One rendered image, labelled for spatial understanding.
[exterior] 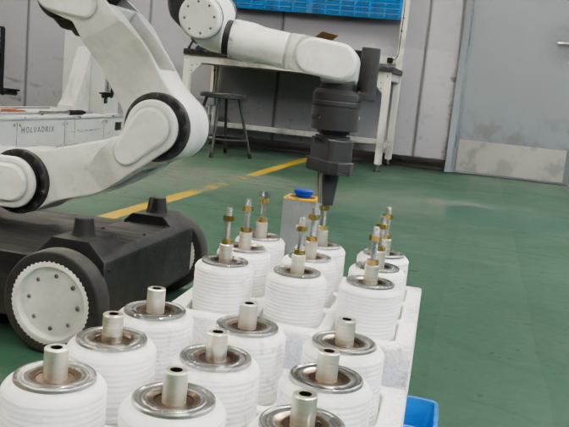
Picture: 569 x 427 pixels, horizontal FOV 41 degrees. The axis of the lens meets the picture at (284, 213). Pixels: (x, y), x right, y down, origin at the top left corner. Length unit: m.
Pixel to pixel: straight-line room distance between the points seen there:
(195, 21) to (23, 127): 2.74
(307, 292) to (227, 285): 0.13
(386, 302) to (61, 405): 0.59
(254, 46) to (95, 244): 0.48
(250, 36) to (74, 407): 0.85
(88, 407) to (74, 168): 1.02
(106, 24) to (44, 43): 5.80
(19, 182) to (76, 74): 3.23
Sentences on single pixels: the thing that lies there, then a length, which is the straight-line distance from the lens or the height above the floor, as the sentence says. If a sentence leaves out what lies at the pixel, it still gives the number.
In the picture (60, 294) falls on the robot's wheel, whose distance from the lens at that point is 1.49.
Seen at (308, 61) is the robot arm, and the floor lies 0.59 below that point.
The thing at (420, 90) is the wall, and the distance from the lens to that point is 6.31.
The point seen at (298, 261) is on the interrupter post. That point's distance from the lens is 1.19.
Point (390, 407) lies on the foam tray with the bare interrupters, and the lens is 0.93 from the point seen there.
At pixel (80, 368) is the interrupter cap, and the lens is 0.77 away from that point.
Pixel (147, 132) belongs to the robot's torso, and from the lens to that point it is 1.56.
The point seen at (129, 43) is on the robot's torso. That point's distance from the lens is 1.62.
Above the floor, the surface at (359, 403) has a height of 0.24.
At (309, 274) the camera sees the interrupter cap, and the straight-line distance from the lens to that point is 1.20.
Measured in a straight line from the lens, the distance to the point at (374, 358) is 0.88.
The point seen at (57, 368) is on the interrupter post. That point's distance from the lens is 0.74.
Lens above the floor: 0.54
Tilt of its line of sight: 9 degrees down
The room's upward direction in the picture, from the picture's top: 6 degrees clockwise
